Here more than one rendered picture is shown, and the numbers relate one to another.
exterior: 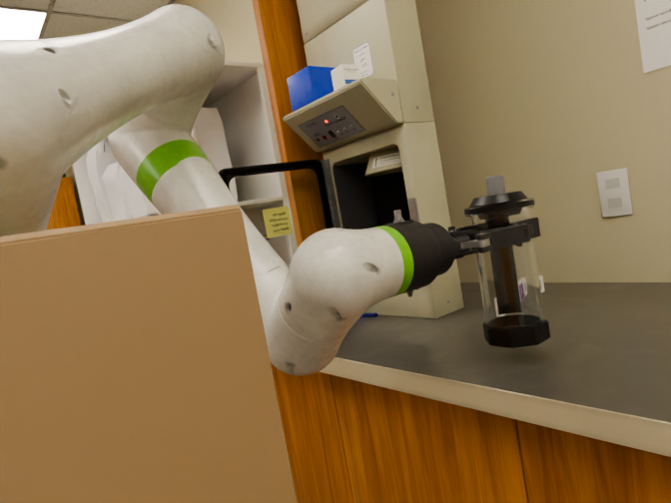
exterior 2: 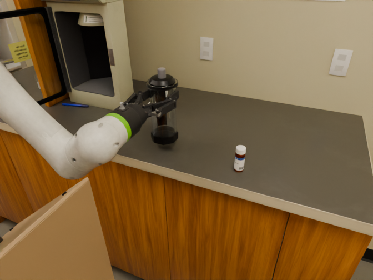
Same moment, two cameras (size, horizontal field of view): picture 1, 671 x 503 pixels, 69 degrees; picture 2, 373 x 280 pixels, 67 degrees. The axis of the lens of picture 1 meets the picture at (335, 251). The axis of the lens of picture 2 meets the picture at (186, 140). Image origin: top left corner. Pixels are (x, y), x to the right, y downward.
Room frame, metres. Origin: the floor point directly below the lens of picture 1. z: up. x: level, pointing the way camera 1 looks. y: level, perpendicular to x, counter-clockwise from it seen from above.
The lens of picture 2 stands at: (-0.06, 0.08, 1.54)
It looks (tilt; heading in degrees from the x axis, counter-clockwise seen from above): 32 degrees down; 332
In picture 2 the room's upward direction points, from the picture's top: 1 degrees counter-clockwise
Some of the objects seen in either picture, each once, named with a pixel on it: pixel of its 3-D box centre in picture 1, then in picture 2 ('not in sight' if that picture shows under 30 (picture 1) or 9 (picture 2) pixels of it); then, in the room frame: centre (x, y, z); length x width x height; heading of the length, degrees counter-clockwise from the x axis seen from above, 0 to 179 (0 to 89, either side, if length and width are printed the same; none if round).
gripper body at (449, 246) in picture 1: (438, 248); (137, 112); (0.69, -0.15, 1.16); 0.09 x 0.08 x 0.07; 128
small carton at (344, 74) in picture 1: (346, 80); not in sight; (1.19, -0.10, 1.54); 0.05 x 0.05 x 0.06; 32
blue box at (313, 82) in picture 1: (315, 90); not in sight; (1.29, -0.02, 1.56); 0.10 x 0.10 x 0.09; 38
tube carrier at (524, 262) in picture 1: (506, 267); (163, 109); (0.78, -0.27, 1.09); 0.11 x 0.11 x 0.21
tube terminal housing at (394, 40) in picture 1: (397, 168); (97, 19); (1.34, -0.21, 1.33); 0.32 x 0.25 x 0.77; 38
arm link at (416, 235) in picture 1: (402, 253); (123, 121); (0.64, -0.09, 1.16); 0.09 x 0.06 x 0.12; 38
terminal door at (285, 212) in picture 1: (285, 238); (26, 61); (1.30, 0.13, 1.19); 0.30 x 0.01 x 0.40; 121
